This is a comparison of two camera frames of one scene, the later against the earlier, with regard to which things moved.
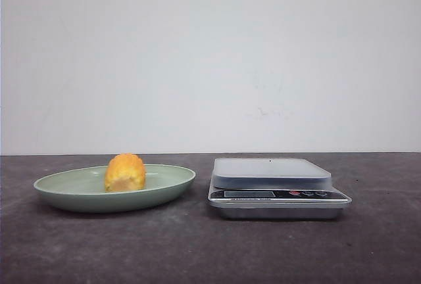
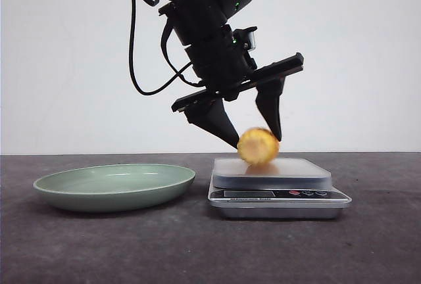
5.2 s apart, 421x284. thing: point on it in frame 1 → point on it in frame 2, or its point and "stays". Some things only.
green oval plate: x=125 y=183 stays
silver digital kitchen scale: x=275 y=189 stays
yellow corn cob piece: x=125 y=171 → x=257 y=146
